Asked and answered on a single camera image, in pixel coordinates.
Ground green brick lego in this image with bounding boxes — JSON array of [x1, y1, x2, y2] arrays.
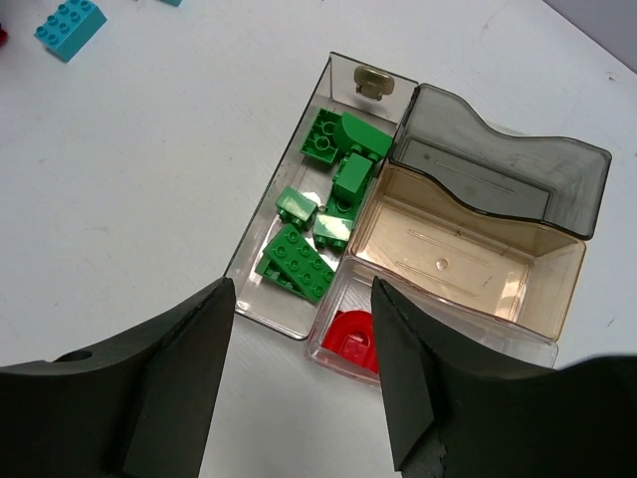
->
[[255, 256, 305, 298], [301, 109, 341, 165], [313, 213, 353, 251]]

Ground red round lego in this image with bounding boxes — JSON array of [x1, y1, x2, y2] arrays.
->
[[321, 310, 378, 373]]

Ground green square lego top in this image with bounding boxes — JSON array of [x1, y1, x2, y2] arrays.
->
[[333, 113, 392, 159]]

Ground green square lego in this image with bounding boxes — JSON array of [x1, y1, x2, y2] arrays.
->
[[333, 113, 392, 159], [276, 186, 319, 231], [332, 153, 374, 203]]

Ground cyan long lego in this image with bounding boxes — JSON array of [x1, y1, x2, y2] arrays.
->
[[34, 0, 106, 63]]

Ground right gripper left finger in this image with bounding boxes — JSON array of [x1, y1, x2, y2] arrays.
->
[[1, 278, 235, 477]]

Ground green long lego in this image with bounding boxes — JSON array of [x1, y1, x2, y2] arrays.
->
[[324, 195, 360, 221]]

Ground clear narrow container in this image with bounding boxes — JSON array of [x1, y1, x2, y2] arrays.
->
[[225, 53, 417, 341]]

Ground clear front container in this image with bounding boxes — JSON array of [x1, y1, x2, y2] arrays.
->
[[306, 256, 558, 386]]

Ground clear brown tinted container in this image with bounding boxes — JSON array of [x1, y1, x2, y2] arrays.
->
[[349, 84, 611, 342]]

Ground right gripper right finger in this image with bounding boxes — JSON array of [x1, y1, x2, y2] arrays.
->
[[372, 279, 636, 477]]

